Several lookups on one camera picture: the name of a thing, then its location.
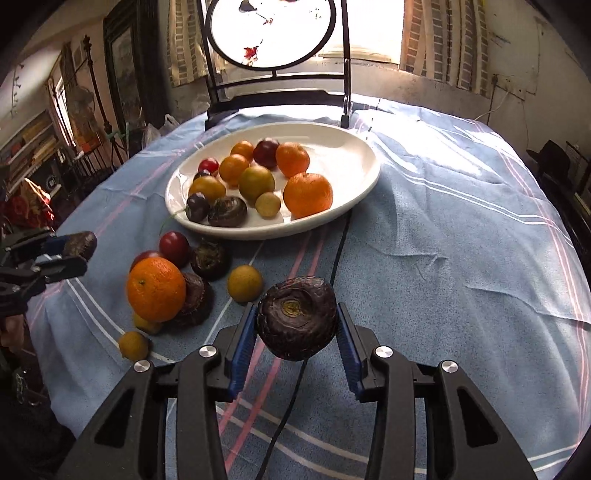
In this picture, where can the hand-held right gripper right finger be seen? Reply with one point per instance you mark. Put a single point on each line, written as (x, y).
(347, 350)

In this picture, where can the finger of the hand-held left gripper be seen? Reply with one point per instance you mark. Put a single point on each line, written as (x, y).
(53, 243)
(64, 268)

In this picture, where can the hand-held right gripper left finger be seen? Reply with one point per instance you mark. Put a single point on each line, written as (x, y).
(242, 350)

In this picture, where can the dark wrinkled passion fruit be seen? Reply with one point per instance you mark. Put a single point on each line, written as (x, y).
(79, 244)
(227, 211)
(210, 260)
(198, 300)
(296, 318)

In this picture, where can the small yellow kumquat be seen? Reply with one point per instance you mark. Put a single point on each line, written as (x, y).
(268, 205)
(134, 346)
(145, 326)
(244, 284)

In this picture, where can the red plum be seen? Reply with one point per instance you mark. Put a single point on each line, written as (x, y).
(174, 248)
(208, 165)
(143, 257)

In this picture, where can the large orange mandarin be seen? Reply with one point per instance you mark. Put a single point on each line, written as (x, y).
(308, 195)
(156, 289)

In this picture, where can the dark purple plum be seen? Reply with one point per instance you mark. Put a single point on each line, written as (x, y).
(202, 174)
(266, 153)
(197, 206)

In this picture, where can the yellow orange mandarin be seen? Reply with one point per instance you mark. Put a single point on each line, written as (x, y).
(207, 188)

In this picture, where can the yellowish green mandarin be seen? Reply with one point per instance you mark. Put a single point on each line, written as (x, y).
(256, 182)

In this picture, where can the white round plate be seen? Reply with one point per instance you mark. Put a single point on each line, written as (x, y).
(332, 152)

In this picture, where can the red patterned cloth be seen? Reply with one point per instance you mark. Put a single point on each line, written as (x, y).
(27, 203)

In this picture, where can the cluttered bookshelf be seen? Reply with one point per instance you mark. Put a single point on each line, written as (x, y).
(27, 143)

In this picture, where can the black iron coat stand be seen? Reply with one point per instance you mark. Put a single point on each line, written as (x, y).
(99, 101)

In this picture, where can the blue striped tablecloth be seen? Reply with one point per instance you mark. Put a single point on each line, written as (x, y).
(438, 230)

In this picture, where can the clear plastic bag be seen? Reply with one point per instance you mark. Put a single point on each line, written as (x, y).
(157, 131)

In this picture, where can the dark framed painting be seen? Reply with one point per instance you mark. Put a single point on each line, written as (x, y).
(131, 69)

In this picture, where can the checked curtain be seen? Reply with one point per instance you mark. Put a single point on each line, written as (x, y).
(184, 41)
(443, 41)

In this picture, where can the black hat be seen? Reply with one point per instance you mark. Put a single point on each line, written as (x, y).
(551, 159)

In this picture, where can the round bird painting table screen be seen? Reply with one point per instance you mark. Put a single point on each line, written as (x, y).
(272, 32)

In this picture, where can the bright window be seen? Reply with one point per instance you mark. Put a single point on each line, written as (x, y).
(374, 27)

